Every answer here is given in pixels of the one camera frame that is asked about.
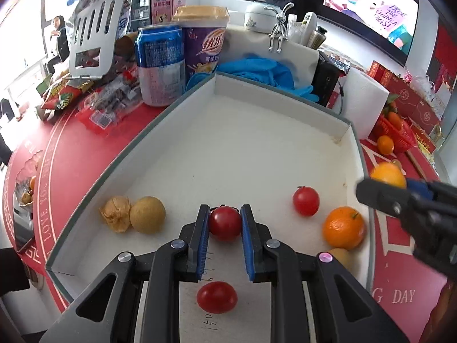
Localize wall television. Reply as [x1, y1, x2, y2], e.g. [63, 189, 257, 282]
[236, 0, 421, 67]

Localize white paper towel roll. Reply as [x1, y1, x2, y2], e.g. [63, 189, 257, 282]
[340, 67, 390, 141]

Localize round brown fruit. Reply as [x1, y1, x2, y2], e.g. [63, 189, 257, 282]
[326, 247, 353, 270]
[129, 196, 167, 235]

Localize clear red-trim candy packets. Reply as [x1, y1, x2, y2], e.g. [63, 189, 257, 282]
[77, 66, 145, 136]

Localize tan papery husk fruit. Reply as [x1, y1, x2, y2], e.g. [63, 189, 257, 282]
[99, 196, 131, 234]

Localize cherry tomato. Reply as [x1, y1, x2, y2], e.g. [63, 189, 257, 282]
[208, 205, 242, 242]
[293, 186, 320, 217]
[196, 281, 238, 314]

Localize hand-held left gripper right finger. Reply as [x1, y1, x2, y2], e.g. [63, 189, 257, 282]
[240, 204, 411, 343]

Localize grey cardboard box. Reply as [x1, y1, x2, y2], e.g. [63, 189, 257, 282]
[45, 71, 376, 343]

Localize stack of red gift boxes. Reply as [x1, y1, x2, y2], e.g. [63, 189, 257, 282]
[367, 60, 448, 151]

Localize pile of leafy tangerines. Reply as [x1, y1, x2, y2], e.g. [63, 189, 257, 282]
[382, 94, 406, 131]

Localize pile of blue gloves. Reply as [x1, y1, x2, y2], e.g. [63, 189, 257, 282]
[216, 53, 325, 103]

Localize glass candy dish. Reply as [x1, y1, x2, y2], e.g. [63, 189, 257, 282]
[13, 152, 41, 206]

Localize orange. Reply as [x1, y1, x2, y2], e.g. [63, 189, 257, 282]
[369, 162, 408, 190]
[377, 135, 395, 156]
[322, 206, 367, 251]

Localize white plastic bottle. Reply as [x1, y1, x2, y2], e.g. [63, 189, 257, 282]
[301, 11, 318, 45]

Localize purple instant drink cup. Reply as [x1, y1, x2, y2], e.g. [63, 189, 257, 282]
[172, 6, 230, 95]

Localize silver rabbit figurine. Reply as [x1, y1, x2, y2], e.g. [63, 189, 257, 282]
[268, 2, 295, 54]

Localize white ceramic pot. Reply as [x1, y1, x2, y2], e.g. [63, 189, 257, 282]
[244, 2, 283, 32]

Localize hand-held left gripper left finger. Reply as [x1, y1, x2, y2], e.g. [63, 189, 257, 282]
[39, 204, 211, 343]

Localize white foam box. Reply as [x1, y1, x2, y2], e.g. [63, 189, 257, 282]
[219, 24, 320, 65]

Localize blue drink can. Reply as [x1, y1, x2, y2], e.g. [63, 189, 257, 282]
[135, 24, 186, 107]

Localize white slotted plastic stand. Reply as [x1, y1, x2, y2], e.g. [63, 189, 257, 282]
[67, 0, 126, 80]

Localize black phone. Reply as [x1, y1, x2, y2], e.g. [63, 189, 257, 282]
[13, 218, 37, 254]

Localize black electronic device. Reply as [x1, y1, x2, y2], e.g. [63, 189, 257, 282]
[311, 51, 345, 109]

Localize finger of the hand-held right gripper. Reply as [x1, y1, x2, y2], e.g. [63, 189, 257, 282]
[356, 179, 417, 219]
[407, 180, 457, 201]

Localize white plastic bag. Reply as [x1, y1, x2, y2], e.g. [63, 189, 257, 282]
[405, 72, 452, 115]

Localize red plastic basket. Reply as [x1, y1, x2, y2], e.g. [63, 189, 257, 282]
[373, 112, 419, 154]

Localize green red snack packet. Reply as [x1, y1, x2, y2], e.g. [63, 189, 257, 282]
[39, 77, 95, 112]

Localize pink milk carton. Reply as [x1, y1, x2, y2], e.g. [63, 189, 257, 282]
[151, 0, 187, 25]

